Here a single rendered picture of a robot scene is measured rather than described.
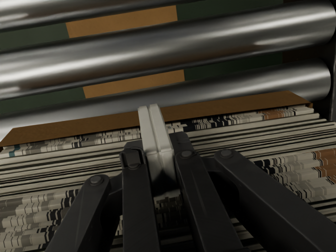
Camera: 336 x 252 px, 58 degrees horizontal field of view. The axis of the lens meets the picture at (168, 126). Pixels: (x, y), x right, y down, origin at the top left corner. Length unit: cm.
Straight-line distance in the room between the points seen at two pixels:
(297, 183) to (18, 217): 17
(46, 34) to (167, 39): 86
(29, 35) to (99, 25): 23
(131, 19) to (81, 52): 80
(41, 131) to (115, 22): 83
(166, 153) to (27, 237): 9
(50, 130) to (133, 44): 11
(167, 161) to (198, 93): 18
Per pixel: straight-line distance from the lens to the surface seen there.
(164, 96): 32
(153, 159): 15
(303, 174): 21
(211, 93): 33
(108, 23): 110
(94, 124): 29
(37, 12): 31
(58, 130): 30
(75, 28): 111
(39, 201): 22
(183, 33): 31
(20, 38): 116
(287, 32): 34
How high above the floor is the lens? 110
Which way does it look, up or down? 65 degrees down
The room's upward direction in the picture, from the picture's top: 161 degrees clockwise
